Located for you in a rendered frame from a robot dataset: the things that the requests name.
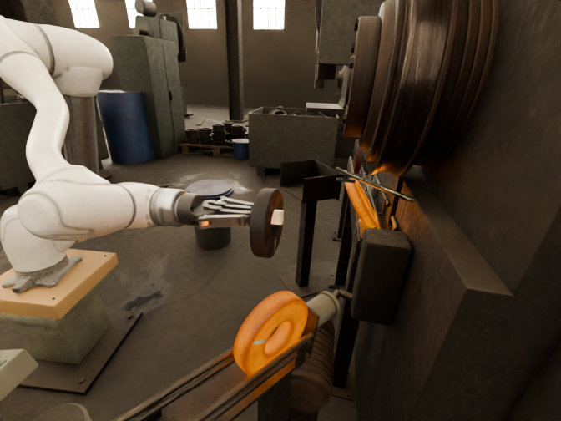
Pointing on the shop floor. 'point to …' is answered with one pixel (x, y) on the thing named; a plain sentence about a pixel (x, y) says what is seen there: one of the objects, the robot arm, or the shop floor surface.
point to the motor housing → (313, 377)
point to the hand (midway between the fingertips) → (267, 215)
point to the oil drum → (126, 125)
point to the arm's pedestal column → (76, 347)
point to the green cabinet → (154, 87)
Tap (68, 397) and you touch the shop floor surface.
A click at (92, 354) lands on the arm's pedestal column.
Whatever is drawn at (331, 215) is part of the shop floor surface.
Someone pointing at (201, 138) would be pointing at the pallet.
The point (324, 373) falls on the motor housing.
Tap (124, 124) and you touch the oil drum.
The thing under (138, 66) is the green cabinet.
